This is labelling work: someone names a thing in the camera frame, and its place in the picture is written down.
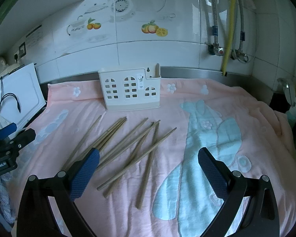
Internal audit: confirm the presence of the white cutting board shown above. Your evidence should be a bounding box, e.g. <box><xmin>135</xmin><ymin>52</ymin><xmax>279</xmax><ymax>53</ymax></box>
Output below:
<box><xmin>0</xmin><ymin>63</ymin><xmax>46</xmax><ymax>139</ymax></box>

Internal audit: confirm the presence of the pink floral towel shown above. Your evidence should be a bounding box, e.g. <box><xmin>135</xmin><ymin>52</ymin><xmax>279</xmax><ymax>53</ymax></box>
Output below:
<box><xmin>7</xmin><ymin>79</ymin><xmax>296</xmax><ymax>236</ymax></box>

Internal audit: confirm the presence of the white plastic utensil holder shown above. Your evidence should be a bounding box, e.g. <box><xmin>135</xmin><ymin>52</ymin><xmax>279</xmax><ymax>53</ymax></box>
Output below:
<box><xmin>98</xmin><ymin>63</ymin><xmax>161</xmax><ymax>111</ymax></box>

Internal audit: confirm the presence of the chrome angle valve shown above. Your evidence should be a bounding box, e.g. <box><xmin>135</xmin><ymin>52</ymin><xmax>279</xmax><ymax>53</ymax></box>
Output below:
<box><xmin>230</xmin><ymin>49</ymin><xmax>249</xmax><ymax>64</ymax></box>

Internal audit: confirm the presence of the angle valve red cap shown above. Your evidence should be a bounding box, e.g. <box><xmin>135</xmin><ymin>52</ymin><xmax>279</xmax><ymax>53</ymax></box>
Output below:
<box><xmin>207</xmin><ymin>43</ymin><xmax>224</xmax><ymax>56</ymax></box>

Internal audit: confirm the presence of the black cable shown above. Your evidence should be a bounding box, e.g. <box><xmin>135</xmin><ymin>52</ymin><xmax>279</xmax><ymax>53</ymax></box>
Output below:
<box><xmin>0</xmin><ymin>76</ymin><xmax>21</xmax><ymax>126</ymax></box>

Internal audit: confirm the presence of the wall power socket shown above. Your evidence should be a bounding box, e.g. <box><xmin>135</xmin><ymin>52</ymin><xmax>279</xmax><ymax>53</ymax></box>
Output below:
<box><xmin>14</xmin><ymin>42</ymin><xmax>26</xmax><ymax>63</ymax></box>

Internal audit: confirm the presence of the white wall cabinet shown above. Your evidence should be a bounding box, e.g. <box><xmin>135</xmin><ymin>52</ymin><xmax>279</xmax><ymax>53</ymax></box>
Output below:
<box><xmin>0</xmin><ymin>0</ymin><xmax>82</xmax><ymax>54</ymax></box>

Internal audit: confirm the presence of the braided steel water hose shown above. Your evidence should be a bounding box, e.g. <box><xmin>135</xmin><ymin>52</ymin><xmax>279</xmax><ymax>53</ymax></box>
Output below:
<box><xmin>237</xmin><ymin>0</ymin><xmax>245</xmax><ymax>55</ymax></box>
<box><xmin>206</xmin><ymin>0</ymin><xmax>219</xmax><ymax>48</ymax></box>

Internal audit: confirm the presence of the yellow gas hose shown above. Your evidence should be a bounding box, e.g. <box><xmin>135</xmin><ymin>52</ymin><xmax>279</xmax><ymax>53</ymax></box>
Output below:
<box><xmin>221</xmin><ymin>0</ymin><xmax>239</xmax><ymax>77</ymax></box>

